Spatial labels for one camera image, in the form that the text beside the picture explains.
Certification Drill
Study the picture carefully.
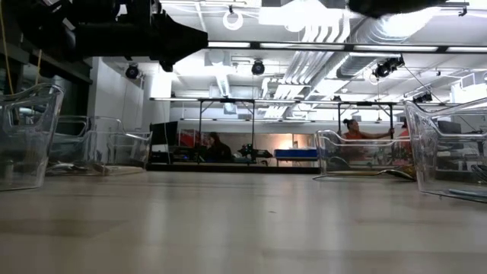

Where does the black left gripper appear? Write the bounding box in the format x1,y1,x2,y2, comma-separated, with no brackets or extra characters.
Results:
72,0,209,74

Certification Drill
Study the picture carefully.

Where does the black monitor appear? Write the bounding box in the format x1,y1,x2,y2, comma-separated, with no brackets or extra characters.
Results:
148,120,180,154

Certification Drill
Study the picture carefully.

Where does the person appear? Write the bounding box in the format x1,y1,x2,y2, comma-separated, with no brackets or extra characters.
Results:
398,121,411,161
205,132,234,164
340,118,396,163

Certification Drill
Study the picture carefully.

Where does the clear plastic bin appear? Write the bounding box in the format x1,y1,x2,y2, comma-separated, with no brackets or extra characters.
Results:
314,130,415,178
45,115,153,177
0,82,66,193
403,97,487,204

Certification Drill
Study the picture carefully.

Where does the black beam with light strips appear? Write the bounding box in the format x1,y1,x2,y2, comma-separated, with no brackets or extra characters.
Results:
205,37,487,54

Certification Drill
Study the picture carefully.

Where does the blue storage tote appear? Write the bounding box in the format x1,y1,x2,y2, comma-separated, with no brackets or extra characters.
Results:
273,148,318,159

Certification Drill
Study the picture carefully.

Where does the black ceiling track light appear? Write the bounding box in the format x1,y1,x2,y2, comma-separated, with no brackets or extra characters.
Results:
371,56,406,80

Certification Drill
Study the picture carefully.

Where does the white ring lamp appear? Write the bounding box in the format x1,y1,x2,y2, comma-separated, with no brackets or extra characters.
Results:
221,9,245,32

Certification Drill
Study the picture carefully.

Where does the black ceiling camera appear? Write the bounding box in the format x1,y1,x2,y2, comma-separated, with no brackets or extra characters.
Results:
125,63,140,81
250,59,266,76

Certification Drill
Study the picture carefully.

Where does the black gantry frame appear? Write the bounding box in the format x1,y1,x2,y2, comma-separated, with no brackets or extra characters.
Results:
336,100,395,139
196,97,256,154

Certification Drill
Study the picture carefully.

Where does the black aluminium table frame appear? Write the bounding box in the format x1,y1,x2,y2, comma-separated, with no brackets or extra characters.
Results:
146,162,320,175

